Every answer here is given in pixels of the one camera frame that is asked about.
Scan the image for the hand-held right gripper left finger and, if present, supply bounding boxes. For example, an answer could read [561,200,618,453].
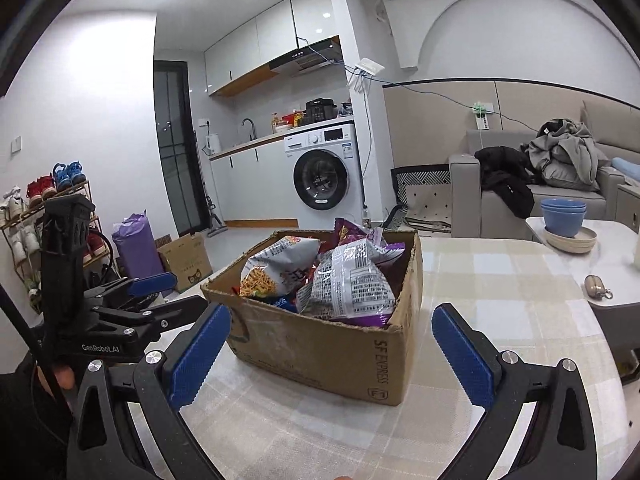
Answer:
[67,302,233,480]

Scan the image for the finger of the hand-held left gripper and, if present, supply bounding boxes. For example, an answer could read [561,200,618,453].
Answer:
[97,296,209,347]
[85,272,179,307]

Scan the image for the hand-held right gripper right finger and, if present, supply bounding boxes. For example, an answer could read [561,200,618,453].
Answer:
[431,302,601,480]

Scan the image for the silver noodle snack packet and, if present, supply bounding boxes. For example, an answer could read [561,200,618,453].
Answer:
[240,236,321,300]

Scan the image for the brown cardboard box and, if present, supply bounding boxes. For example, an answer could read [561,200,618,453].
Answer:
[200,230,423,407]

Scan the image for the white red snack bag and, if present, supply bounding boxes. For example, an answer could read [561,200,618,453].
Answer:
[300,239,396,328]

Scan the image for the purple snack bag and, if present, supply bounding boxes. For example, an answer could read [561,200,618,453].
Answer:
[332,217,406,266]

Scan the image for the person's left hand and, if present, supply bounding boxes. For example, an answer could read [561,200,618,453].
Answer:
[50,365,77,391]

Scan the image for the metal shoe rack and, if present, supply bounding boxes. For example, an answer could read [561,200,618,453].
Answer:
[0,180,108,311]

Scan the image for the printed cardboard box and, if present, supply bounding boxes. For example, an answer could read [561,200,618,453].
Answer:
[156,232,213,293]

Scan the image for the checkered tablecloth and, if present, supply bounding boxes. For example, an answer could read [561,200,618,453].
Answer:
[125,232,626,480]

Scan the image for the shoe rack with shoes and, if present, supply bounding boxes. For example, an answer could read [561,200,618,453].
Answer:
[0,161,108,306]

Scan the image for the upright vacuum cleaner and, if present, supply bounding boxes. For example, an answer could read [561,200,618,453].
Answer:
[202,195,228,238]

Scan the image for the black glass door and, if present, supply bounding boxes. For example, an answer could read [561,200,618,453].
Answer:
[154,60,211,233]

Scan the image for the white lower kitchen cabinets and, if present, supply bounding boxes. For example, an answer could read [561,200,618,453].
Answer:
[210,140,298,226]

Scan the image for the white kitchen cabinets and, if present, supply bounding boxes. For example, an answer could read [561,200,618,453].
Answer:
[210,140,298,226]
[204,0,337,97]

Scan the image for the small beige pouch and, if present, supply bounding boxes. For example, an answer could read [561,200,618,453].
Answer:
[585,274,612,301]

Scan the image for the folded patterned mat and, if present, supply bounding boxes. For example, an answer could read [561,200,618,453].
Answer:
[384,165,453,233]

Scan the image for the stack of blue bowls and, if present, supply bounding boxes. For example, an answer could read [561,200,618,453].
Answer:
[541,198,587,238]

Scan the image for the grey sofa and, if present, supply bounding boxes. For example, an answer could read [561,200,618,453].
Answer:
[448,100,640,238]

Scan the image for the black jacket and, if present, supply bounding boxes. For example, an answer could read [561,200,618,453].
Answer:
[474,146,538,218]

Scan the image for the white marble table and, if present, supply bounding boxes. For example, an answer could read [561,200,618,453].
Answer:
[525,217,640,386]

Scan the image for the white washing machine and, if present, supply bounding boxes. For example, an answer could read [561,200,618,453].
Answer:
[284,124,363,221]

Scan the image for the grey clothes pile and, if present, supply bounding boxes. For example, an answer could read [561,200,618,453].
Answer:
[527,119,611,191]

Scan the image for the black pressure cooker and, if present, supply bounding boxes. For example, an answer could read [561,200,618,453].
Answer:
[305,98,335,123]

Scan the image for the light blue pillow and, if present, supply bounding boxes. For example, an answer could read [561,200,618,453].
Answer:
[611,157,640,182]

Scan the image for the white upper kitchen cabinets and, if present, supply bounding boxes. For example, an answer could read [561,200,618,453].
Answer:
[204,0,337,97]

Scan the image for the silver range hood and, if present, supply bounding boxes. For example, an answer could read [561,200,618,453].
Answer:
[267,36,343,77]

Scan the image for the black cable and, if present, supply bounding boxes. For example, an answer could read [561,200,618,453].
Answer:
[0,285,66,411]

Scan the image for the white wall charger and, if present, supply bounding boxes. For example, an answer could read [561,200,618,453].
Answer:
[472,102,494,131]

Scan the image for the white wall power strip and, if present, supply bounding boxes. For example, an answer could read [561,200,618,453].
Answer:
[347,59,386,93]

